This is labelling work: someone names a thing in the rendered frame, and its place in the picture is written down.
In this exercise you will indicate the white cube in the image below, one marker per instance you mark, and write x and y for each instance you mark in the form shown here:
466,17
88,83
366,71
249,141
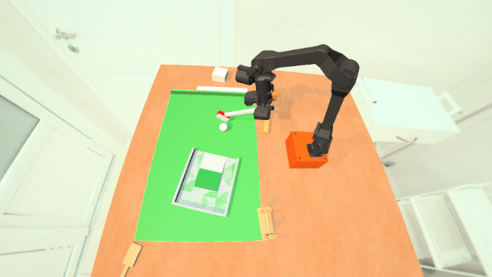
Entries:
220,74

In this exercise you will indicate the green putting mat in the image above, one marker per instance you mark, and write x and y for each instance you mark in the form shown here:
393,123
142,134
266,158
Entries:
190,122

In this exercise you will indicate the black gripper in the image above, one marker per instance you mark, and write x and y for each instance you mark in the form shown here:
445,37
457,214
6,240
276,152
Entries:
263,111

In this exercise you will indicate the white golf ball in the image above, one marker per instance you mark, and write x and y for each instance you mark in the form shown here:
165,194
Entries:
223,127

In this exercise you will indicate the white flat bar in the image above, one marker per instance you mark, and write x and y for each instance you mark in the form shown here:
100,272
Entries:
221,89

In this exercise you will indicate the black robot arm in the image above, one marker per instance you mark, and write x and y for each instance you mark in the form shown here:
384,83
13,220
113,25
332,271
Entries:
343,73

